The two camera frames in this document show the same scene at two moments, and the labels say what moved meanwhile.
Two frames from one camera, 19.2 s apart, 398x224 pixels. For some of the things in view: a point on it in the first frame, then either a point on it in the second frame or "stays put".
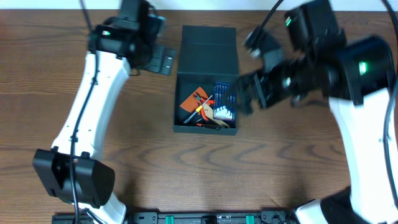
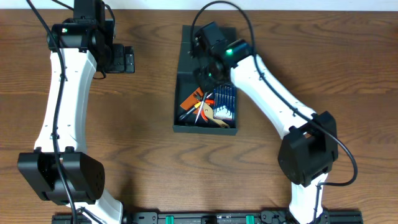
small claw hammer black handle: (209, 125) -> (199, 111)
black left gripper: (162, 63) -> (125, 59)
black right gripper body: (286, 78) -> (207, 78)
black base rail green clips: (155, 216) stays put
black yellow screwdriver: (197, 110) -> (196, 106)
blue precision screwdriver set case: (224, 105) stays put
